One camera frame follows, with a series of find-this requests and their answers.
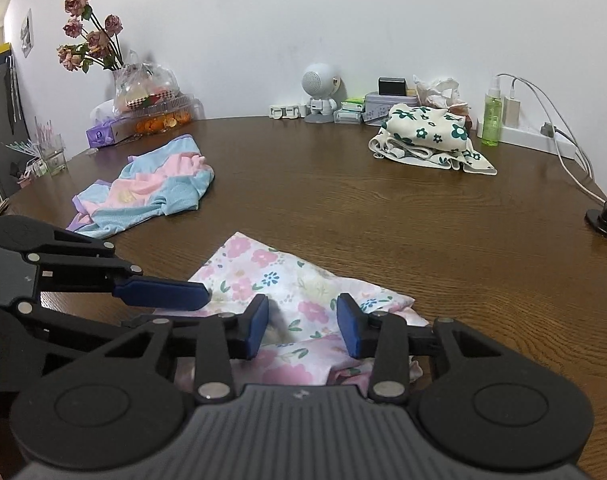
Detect white power strip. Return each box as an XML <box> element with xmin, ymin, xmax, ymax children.
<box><xmin>475</xmin><ymin>119</ymin><xmax>580</xmax><ymax>159</ymax></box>

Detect clear holder with pink sticks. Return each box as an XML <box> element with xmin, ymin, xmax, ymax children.
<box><xmin>5</xmin><ymin>116</ymin><xmax>66</xmax><ymax>181</ymax></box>

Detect white robot speaker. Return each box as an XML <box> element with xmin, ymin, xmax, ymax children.
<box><xmin>302</xmin><ymin>62</ymin><xmax>342</xmax><ymax>125</ymax></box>

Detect wall picture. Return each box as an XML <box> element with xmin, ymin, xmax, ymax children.
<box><xmin>20</xmin><ymin>8</ymin><xmax>34</xmax><ymax>59</ymax></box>

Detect clear plastic snack bag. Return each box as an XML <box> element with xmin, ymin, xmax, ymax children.
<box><xmin>113</xmin><ymin>49</ymin><xmax>180</xmax><ymax>111</ymax></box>

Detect cream green floral cloth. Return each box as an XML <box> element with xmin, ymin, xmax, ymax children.
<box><xmin>368</xmin><ymin>103</ymin><xmax>499</xmax><ymax>177</ymax></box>

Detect green spray bottle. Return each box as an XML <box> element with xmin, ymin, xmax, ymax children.
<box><xmin>481</xmin><ymin>75</ymin><xmax>505</xmax><ymax>147</ymax></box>

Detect dried rose bouquet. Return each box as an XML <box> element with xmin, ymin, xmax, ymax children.
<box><xmin>57</xmin><ymin>0</ymin><xmax>125</xmax><ymax>75</ymax></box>

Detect white charger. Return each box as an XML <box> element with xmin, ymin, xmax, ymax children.
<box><xmin>503</xmin><ymin>94</ymin><xmax>523</xmax><ymax>129</ymax></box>

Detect crumpled white tissue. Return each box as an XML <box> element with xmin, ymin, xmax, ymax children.
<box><xmin>412</xmin><ymin>73</ymin><xmax>470</xmax><ymax>112</ymax></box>

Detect white plug cable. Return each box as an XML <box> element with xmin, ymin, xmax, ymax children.
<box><xmin>540</xmin><ymin>121</ymin><xmax>597</xmax><ymax>181</ymax></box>

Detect pastel blue pink garment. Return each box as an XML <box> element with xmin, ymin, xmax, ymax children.
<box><xmin>66</xmin><ymin>134</ymin><xmax>216</xmax><ymax>240</ymax></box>

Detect green white small box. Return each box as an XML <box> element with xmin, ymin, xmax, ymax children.
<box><xmin>334</xmin><ymin>97</ymin><xmax>365</xmax><ymax>126</ymax></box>

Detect clear glass cup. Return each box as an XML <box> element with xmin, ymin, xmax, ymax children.
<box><xmin>43</xmin><ymin>147</ymin><xmax>68</xmax><ymax>177</ymax></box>

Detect clear container of oranges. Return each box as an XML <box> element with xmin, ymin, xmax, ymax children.
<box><xmin>130</xmin><ymin>92</ymin><xmax>204</xmax><ymax>136</ymax></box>

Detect white plastic pack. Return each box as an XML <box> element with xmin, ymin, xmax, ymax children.
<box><xmin>90</xmin><ymin>101</ymin><xmax>118</xmax><ymax>122</ymax></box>

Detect grey tin box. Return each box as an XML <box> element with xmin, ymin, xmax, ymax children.
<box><xmin>364</xmin><ymin>91</ymin><xmax>420</xmax><ymax>124</ymax></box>

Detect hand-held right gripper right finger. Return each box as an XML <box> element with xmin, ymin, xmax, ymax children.
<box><xmin>337</xmin><ymin>294</ymin><xmax>499</xmax><ymax>405</ymax></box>

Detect purple tissue box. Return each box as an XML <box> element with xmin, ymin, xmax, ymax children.
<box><xmin>86</xmin><ymin>116</ymin><xmax>140</xmax><ymax>149</ymax></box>

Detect small black box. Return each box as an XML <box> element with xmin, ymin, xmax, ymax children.
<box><xmin>378</xmin><ymin>77</ymin><xmax>409</xmax><ymax>96</ymax></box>

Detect pink floral garment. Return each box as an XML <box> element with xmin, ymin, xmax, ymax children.
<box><xmin>176</xmin><ymin>231</ymin><xmax>430</xmax><ymax>388</ymax></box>

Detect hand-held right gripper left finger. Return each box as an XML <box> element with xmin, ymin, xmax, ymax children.
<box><xmin>108</xmin><ymin>296</ymin><xmax>270</xmax><ymax>405</ymax></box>

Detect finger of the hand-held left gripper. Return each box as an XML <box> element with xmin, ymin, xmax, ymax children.
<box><xmin>37</xmin><ymin>224</ymin><xmax>210</xmax><ymax>312</ymax></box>
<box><xmin>16</xmin><ymin>300</ymin><xmax>156</xmax><ymax>362</ymax></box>

